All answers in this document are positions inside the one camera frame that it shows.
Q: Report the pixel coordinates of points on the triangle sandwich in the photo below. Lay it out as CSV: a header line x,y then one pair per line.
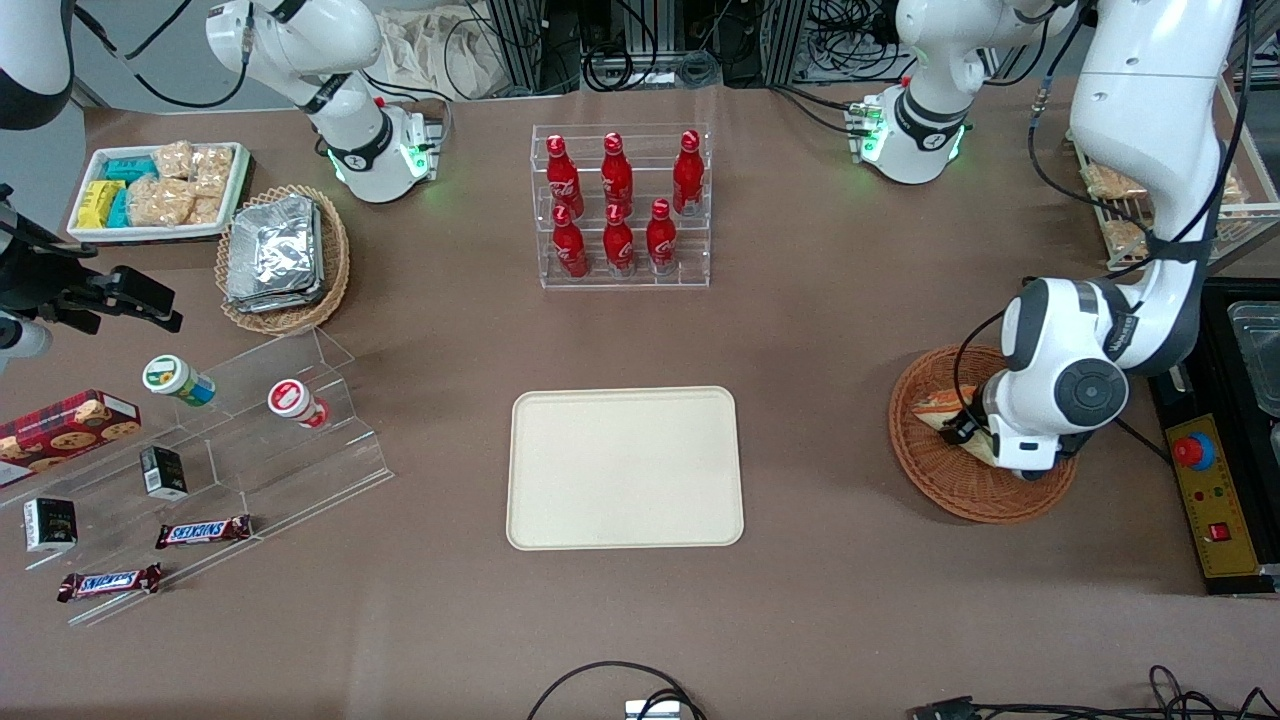
x,y
935,408

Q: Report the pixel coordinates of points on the yellow snack pack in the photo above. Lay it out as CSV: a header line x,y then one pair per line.
x,y
97,203

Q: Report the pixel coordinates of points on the clear acrylic bottle rack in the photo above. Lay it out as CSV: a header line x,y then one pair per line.
x,y
640,280

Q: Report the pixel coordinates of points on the red lid yogurt cup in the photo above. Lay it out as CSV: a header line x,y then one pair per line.
x,y
290,398

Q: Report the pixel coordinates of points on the silver foil packet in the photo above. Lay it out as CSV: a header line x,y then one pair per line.
x,y
275,245
270,303

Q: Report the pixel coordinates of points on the beige cloth bag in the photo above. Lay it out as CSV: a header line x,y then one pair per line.
x,y
440,50

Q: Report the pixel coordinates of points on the teal snack pack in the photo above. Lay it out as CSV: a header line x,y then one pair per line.
x,y
119,208
130,168

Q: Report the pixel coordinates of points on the red cola bottle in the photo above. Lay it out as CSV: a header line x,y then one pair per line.
x,y
618,243
688,175
570,248
617,175
661,240
562,180

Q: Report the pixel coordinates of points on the red emergency stop button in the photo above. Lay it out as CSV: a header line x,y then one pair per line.
x,y
1193,452

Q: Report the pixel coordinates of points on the clear bagged pastry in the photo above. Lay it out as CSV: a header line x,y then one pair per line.
x,y
1125,238
1115,182
1233,190

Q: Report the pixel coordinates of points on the small black carton box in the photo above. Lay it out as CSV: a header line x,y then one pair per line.
x,y
50,525
163,472

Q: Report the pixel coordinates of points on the cream plastic serving tray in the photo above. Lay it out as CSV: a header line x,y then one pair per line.
x,y
625,470

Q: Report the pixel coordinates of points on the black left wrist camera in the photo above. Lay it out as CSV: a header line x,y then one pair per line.
x,y
960,428

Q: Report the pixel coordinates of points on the small silver device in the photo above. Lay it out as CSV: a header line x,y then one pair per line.
x,y
652,711

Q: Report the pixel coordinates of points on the small red rocker switch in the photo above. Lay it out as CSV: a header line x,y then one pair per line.
x,y
1218,532

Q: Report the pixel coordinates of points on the light tan wicker basket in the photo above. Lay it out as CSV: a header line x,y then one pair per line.
x,y
335,260

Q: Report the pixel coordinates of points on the red tartan cookie box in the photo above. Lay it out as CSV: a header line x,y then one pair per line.
x,y
65,430

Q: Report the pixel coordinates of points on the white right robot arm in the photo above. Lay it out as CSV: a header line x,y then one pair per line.
x,y
300,40

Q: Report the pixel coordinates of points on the aluminium frame post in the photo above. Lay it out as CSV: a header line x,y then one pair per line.
x,y
520,40
790,40

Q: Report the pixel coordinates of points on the clear plastic container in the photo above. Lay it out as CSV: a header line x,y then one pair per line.
x,y
1258,355

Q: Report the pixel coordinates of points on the white rectangular snack bin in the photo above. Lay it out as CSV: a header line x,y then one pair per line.
x,y
150,233

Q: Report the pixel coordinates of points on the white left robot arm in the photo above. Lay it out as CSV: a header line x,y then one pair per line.
x,y
1140,80

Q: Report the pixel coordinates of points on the black table appliance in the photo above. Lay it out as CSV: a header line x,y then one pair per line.
x,y
1215,330

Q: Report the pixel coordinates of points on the Snickers chocolate bar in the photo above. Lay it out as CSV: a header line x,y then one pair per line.
x,y
110,583
203,532

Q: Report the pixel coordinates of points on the green sunflower lid cup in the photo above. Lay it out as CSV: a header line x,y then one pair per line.
x,y
165,375

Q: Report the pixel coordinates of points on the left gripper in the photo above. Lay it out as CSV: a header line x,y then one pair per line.
x,y
968,428

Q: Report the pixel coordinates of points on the clear rice cracker bag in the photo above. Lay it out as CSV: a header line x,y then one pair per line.
x,y
206,210
173,160
158,202
212,168

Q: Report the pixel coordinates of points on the yellow control panel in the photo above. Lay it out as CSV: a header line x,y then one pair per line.
x,y
1225,500

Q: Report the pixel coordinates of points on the clear acrylic stepped shelf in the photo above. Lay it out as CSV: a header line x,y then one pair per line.
x,y
260,470

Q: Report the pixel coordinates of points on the brown round wicker basket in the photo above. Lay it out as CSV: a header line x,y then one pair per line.
x,y
950,490

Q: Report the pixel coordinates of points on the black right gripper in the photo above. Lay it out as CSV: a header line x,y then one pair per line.
x,y
38,277

